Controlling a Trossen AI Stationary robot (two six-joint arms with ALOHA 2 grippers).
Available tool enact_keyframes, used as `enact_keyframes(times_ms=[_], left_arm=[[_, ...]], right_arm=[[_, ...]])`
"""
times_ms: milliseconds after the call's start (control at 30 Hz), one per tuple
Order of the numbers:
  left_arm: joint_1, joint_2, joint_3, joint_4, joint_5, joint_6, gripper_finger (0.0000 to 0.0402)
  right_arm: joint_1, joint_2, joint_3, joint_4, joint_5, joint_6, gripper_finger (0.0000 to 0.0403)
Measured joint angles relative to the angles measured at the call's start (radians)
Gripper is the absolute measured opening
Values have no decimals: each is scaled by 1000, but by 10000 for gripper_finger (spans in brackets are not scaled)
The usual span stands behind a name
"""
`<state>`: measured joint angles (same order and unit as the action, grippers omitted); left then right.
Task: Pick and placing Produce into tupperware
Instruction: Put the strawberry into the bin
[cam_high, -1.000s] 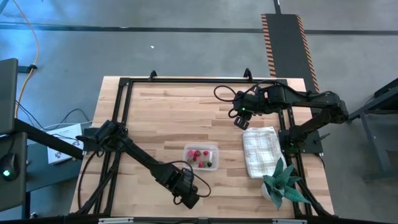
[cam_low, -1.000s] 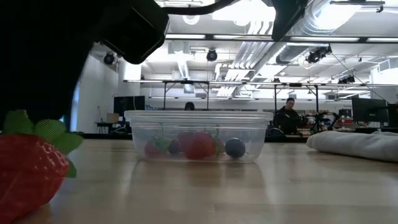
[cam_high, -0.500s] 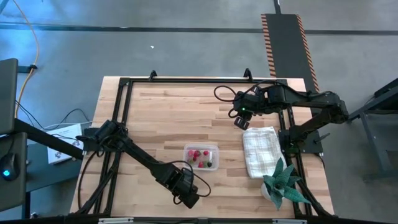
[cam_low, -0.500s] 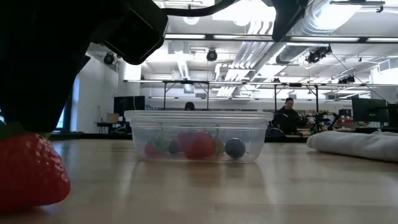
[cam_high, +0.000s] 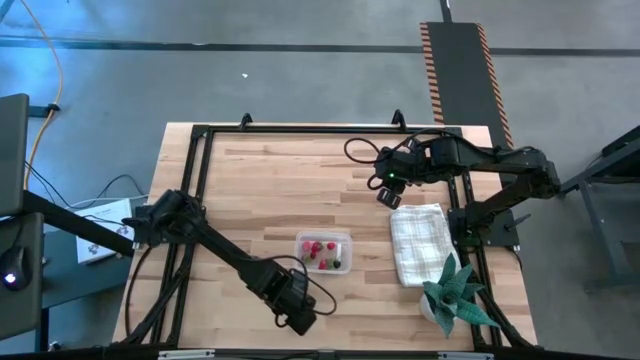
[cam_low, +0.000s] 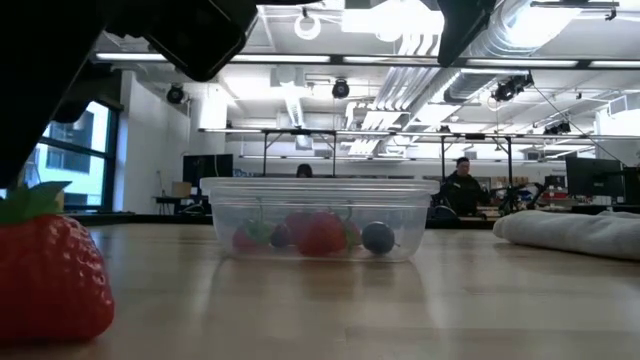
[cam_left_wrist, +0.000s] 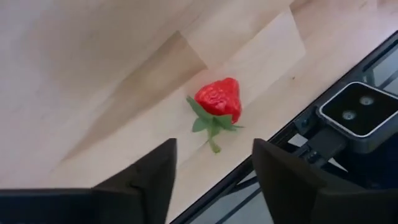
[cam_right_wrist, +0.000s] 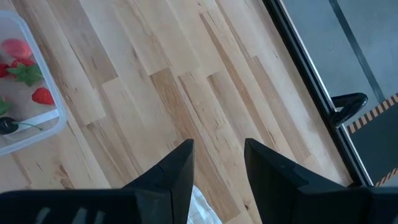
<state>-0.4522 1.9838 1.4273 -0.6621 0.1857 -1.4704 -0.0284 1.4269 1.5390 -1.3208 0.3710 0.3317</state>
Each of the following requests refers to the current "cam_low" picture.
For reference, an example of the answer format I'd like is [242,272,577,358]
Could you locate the black aluminium table frame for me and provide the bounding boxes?
[74,212,501,231]

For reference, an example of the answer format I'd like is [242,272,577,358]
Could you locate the clear plastic tupperware container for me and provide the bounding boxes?
[199,177,441,264]

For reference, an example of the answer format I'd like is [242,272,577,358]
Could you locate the dark office desk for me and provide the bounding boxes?
[153,194,211,216]

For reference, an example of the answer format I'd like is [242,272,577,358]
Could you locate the white folded towel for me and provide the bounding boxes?
[492,208,640,262]

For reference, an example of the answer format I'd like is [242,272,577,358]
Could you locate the dark blueberry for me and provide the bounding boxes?
[361,221,401,255]

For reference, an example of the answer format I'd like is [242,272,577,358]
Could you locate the large glass window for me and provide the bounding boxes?
[0,99,119,211]

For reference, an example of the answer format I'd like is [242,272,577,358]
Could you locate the black computer monitor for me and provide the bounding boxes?
[182,153,235,189]
[565,156,624,199]

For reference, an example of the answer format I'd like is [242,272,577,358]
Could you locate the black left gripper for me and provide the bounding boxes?
[104,0,259,84]

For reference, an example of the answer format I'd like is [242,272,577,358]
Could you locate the silver ventilation duct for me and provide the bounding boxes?
[442,0,584,104]

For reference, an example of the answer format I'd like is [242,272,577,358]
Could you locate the black metal rig frame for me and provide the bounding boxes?
[439,133,514,181]
[262,128,337,179]

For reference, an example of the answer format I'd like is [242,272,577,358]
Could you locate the white ring light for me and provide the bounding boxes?
[293,10,322,41]

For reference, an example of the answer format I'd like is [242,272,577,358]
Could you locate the red raspberry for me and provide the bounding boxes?
[298,212,349,258]

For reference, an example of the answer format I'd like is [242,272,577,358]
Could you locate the long ceiling light bar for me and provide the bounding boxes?
[94,49,640,70]

